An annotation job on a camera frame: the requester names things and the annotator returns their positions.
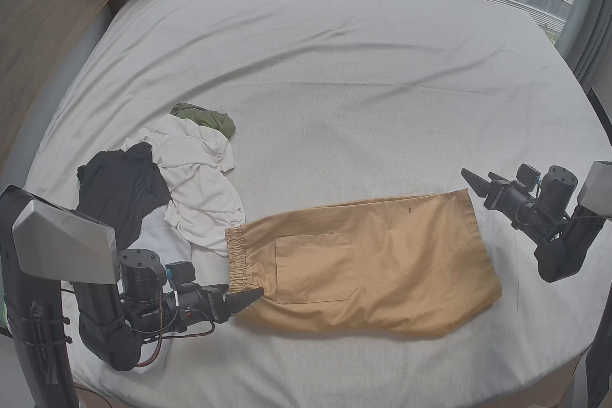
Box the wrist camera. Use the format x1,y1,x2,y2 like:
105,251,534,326
516,162,542,193
165,260,198,292

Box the black garment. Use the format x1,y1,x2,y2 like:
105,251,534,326
76,142,172,251

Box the tan shorts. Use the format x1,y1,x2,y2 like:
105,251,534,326
225,188,503,341

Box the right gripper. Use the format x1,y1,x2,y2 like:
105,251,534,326
462,168,531,218

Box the black cable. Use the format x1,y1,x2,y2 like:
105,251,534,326
155,317,216,341

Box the cream white garment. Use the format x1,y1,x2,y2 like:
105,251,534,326
120,113,247,258

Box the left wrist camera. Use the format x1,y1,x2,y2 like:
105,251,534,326
165,260,198,292

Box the bluish white garment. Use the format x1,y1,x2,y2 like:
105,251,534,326
129,208,194,372

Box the grey-green curtain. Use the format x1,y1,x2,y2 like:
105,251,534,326
555,0,612,84

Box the green garment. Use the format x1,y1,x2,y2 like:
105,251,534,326
170,102,236,141

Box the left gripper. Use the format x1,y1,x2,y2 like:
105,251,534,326
181,284,232,328

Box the bed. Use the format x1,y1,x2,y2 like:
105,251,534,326
0,0,612,408

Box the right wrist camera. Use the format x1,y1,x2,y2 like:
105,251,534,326
516,162,542,193

